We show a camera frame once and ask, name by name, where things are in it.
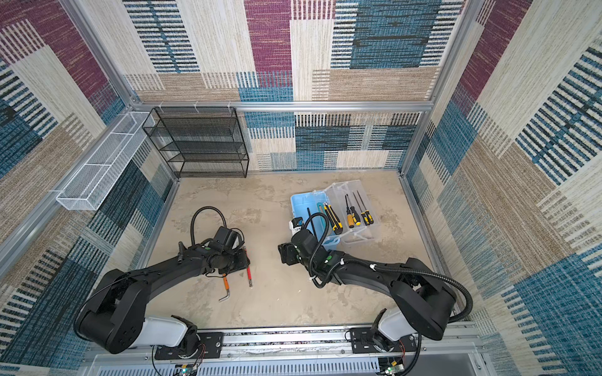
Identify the orange hex key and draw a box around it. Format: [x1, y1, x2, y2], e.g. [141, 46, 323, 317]
[219, 274, 230, 302]

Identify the black yellow utility knife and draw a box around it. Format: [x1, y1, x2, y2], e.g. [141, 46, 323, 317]
[323, 202, 343, 235]

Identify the teal utility knife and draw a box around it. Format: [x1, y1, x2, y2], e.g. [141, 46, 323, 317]
[317, 202, 330, 234]

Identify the light blue plastic toolbox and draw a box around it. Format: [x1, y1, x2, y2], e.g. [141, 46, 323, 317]
[288, 180, 380, 250]

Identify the wooden handled screwdriver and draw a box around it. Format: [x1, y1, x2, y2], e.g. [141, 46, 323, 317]
[345, 194, 359, 229]

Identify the black hex key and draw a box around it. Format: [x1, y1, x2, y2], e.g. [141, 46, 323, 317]
[307, 207, 318, 238]

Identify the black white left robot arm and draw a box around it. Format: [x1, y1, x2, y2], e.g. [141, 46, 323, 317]
[73, 223, 250, 359]

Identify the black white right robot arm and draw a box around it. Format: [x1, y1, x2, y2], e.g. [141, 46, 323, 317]
[277, 224, 473, 353]

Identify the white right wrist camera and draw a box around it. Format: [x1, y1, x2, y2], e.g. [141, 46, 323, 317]
[289, 217, 304, 235]

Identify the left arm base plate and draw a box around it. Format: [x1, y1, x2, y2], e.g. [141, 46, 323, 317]
[154, 332, 224, 362]

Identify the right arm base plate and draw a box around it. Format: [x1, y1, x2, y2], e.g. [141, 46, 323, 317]
[344, 327, 417, 354]

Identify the black wire mesh shelf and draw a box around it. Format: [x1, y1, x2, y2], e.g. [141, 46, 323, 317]
[142, 107, 249, 179]

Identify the white wire mesh basket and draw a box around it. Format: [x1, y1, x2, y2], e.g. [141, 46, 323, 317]
[56, 111, 148, 211]

